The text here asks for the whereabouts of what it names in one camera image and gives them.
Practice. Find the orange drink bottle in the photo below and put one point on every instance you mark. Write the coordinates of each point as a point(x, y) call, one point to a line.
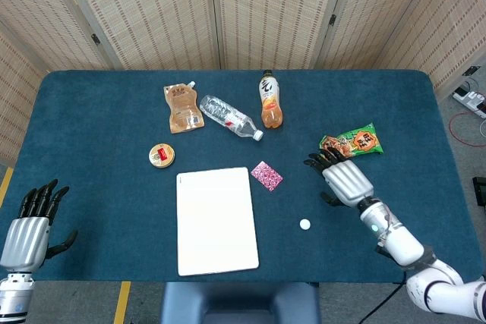
point(271, 107)

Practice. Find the white bottle cap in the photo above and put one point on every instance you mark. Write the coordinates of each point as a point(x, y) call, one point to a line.
point(305, 224)

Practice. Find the green snack bag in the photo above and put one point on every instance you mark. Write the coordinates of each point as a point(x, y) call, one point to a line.
point(360, 142)

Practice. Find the clear plastic water bottle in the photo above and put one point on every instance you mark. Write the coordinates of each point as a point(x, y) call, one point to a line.
point(228, 116)

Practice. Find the black screen hinge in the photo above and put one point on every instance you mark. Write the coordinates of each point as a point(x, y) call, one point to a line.
point(332, 20)
point(95, 39)
point(470, 71)

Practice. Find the brown spout pouch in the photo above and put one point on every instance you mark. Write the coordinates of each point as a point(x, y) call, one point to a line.
point(184, 109)

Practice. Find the white power strip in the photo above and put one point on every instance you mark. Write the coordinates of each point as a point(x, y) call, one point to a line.
point(469, 100)

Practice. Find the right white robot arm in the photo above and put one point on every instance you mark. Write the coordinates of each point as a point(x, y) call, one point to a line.
point(402, 244)

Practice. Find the teal table cloth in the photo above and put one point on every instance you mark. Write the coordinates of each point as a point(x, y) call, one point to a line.
point(95, 130)

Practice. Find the white rectangular board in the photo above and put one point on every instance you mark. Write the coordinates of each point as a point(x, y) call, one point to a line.
point(216, 221)

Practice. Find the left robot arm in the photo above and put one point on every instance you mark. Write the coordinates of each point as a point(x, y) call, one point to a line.
point(13, 295)

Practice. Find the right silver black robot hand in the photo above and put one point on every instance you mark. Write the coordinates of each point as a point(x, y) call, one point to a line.
point(345, 181)

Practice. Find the woven folding screen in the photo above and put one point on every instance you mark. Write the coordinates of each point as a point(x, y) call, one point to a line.
point(266, 13)

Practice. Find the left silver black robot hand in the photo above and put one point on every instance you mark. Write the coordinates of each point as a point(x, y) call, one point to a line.
point(24, 238)

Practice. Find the round gold tin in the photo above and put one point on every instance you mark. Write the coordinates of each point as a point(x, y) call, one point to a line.
point(162, 155)

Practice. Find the black box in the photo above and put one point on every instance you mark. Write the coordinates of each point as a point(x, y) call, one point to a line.
point(480, 191)

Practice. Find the yellow floor tape strip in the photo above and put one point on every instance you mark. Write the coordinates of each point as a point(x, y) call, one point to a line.
point(5, 185)
point(122, 303)

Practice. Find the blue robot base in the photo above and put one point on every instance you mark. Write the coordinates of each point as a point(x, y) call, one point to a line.
point(239, 303)

